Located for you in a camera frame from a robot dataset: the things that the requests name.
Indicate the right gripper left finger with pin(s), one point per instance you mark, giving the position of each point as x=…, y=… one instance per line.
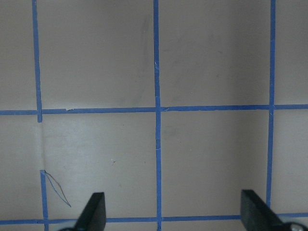
x=93, y=217

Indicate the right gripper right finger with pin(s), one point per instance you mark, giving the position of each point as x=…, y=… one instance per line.
x=257, y=216

